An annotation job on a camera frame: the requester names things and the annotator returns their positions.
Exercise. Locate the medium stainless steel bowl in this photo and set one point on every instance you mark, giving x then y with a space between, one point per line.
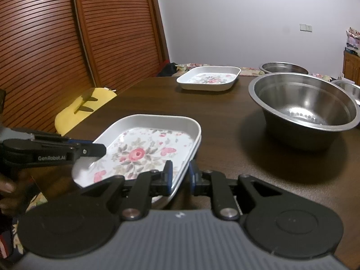
281 67

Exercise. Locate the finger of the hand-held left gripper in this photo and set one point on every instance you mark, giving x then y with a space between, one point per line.
53 137
87 150

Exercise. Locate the yellow stool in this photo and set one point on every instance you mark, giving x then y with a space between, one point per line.
70 118

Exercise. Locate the floral patterned cloth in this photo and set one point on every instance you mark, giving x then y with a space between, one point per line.
38 199

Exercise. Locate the wooden louvered wardrobe door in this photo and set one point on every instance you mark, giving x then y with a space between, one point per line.
36 47
118 33

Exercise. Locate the white wall switch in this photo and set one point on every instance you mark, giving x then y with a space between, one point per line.
305 27

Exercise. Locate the white floral rectangular plate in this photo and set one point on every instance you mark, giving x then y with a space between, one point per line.
140 152
208 78

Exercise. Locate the small stainless steel bowl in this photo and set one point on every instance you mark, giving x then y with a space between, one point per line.
350 87

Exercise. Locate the wooden cabinet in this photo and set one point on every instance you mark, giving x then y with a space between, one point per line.
351 67

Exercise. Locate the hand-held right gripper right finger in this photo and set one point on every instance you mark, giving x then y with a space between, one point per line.
192 180

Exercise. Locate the dark cloth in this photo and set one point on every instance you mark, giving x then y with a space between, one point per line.
168 69

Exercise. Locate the stack of folded cloths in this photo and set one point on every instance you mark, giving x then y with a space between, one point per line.
353 39

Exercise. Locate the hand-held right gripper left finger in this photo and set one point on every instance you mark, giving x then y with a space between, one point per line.
168 175

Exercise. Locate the person's left hand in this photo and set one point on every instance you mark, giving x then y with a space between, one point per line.
7 187

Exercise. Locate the large stainless steel bowl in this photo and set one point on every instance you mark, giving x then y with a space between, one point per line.
303 109

